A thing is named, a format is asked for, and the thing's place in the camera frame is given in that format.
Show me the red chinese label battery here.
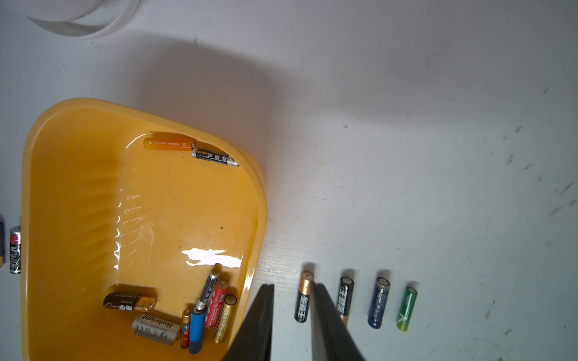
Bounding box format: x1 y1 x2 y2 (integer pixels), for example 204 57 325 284
204 278 229 329

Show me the white rectangular battery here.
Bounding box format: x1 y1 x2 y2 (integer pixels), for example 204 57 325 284
132 314 182 346

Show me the yellow plastic storage tray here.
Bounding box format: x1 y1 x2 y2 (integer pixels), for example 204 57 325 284
21 99 266 360

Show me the black gold battery in tray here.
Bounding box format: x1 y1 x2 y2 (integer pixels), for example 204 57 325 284
102 293 157 313

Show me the black copper battery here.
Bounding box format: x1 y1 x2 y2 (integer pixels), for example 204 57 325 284
294 271 315 323

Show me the black red silver battery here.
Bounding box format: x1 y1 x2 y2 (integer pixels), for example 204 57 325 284
9 226 22 275

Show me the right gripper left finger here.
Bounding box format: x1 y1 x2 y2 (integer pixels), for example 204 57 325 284
222 284 275 361

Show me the dark blue battery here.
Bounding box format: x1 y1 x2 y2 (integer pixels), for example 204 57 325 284
367 277 391 329

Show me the orange battery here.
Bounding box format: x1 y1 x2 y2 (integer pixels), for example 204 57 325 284
143 135 196 153

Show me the white cup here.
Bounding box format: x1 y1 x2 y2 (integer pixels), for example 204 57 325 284
1 0 140 40

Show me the black battery copper end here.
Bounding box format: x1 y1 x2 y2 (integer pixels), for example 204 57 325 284
336 276 355 326

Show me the black white slim battery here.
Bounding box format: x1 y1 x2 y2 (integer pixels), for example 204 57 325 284
195 263 222 311

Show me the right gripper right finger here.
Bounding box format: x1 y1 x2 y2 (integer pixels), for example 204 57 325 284
311 283 364 360

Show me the green battery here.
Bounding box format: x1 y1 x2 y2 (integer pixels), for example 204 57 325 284
396 286 418 332

